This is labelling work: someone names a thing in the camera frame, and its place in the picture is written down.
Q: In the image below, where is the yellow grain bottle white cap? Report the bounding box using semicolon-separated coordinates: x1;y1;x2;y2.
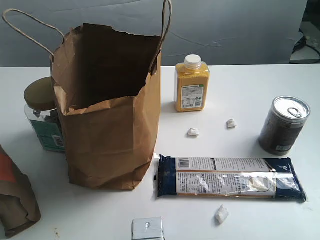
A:
174;54;210;113

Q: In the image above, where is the folded brown paper bag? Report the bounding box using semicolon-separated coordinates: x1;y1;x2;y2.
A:
0;148;42;238

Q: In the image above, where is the blue white noodle package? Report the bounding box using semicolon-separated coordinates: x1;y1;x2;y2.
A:
155;155;307;202

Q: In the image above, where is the clear jar with gold lid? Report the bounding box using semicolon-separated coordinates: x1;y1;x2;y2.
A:
24;77;65;153

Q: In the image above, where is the white lump front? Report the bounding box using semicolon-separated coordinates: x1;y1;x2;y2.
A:
214;205;229;225

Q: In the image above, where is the silver metal block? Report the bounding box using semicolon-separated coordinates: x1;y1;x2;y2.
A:
131;217;165;240

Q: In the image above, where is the open brown paper bag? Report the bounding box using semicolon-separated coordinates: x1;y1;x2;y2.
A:
2;0;173;192

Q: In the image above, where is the white lump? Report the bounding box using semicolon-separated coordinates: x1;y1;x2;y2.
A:
226;118;237;129
187;128;200;138
214;205;229;225

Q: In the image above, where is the white desk in background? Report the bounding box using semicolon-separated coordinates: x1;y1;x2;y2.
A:
289;21;320;64

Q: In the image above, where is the dark tin can pull-tab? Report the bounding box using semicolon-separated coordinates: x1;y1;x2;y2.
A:
258;96;311;156

